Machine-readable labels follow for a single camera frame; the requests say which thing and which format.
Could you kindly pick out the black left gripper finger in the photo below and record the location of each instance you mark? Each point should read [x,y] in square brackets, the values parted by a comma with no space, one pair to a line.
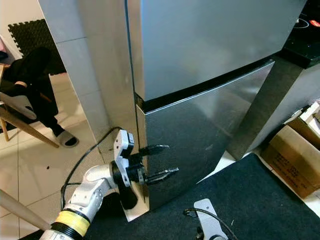
[154,150]
[162,176]

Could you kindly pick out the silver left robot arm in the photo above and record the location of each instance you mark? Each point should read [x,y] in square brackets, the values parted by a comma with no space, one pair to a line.
[95,192]

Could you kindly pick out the black oval object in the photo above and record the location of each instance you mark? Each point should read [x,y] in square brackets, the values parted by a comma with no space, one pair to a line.
[126,199]

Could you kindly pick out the dark floor mat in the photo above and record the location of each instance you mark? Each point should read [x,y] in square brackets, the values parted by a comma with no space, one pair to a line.
[245,200]

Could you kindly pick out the white chair wooden legs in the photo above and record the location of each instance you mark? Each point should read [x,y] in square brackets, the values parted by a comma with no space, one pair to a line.
[17,105]

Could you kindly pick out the person in black clothes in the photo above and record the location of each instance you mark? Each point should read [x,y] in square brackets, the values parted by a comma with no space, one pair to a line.
[30,67]

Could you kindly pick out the black induction cooktop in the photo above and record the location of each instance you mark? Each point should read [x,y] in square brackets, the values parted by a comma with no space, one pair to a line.
[311,22]

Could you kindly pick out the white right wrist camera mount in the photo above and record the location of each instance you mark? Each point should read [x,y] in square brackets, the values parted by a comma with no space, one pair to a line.
[209,217]

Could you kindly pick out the black foam wall mat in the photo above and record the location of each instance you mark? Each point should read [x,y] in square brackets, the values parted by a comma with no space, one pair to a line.
[30,35]

